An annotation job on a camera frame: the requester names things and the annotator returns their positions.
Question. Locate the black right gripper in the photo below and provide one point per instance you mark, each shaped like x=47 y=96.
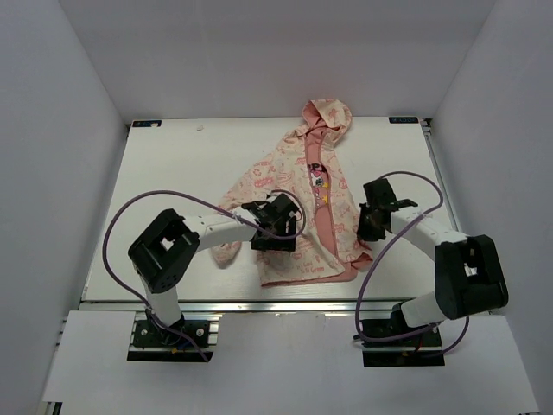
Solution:
x=363 y=233

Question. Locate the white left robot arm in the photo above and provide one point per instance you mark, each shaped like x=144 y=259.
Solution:
x=163 y=252

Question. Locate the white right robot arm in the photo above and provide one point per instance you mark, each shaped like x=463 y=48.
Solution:
x=468 y=277

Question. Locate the blue label sticker left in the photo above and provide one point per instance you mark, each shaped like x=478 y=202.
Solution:
x=146 y=123

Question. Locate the pink cream printed hooded jacket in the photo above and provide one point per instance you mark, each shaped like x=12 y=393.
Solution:
x=304 y=163

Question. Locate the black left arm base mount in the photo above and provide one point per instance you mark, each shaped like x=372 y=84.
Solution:
x=191 y=342

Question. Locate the aluminium right table rail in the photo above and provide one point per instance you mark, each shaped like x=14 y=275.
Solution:
x=428 y=136

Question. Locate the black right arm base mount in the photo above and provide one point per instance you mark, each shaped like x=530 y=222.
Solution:
x=389 y=342

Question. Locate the blue label sticker right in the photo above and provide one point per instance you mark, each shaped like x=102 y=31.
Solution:
x=400 y=120

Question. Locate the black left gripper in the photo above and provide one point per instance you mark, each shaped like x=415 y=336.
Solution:
x=261 y=244

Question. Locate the blue label sticker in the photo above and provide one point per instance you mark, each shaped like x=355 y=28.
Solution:
x=400 y=120
x=146 y=123

